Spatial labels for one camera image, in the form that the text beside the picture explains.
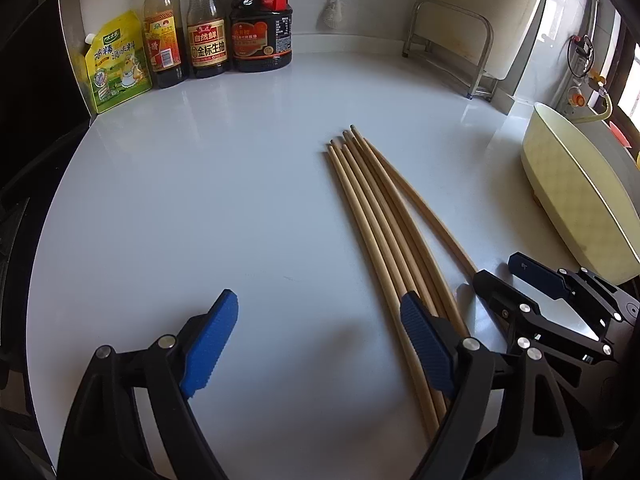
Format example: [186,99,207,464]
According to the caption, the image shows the cream round basin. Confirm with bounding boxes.
[520,102,640,286]

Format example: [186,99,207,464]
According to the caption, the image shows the dark kitchen appliance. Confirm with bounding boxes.
[0,0,98,221]

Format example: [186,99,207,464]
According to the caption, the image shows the yellow gas hose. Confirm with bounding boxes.
[572,91,615,125]

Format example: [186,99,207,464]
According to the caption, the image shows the metal tube rack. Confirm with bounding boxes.
[402,0,500,103]

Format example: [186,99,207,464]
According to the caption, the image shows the slim yellow-capped vinegar bottle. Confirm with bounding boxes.
[142,0,190,90]

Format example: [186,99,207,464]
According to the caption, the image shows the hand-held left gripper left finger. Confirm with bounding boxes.
[57,288,240,480]

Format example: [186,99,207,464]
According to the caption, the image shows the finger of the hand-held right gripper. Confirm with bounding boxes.
[473,269,615,361]
[507,252,626,326]

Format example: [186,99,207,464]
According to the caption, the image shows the black cable loop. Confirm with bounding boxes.
[566,35,596,80]

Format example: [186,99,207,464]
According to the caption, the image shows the window with dark frame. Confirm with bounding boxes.
[615,25,640,126]

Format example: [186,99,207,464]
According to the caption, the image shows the white cutting board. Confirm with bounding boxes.
[417,0,553,81]

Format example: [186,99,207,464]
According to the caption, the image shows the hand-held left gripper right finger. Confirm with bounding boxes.
[400,291,583,480]

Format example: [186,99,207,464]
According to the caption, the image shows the pink soap dish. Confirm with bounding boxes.
[609,121,633,148]

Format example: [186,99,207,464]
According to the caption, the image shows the large dark soy sauce bottle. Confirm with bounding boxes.
[227,0,293,73]

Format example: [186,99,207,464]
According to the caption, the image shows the yellow seasoning pouch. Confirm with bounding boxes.
[82,9,153,115]

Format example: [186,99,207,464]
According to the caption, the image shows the pile of wooden chopsticks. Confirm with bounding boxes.
[324,124,481,443]

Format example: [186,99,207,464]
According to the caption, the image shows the metal gas pipe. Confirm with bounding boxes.
[582,0,601,91]

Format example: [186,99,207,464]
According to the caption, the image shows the clear soy sauce bottle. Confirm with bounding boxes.
[184,0,232,79]

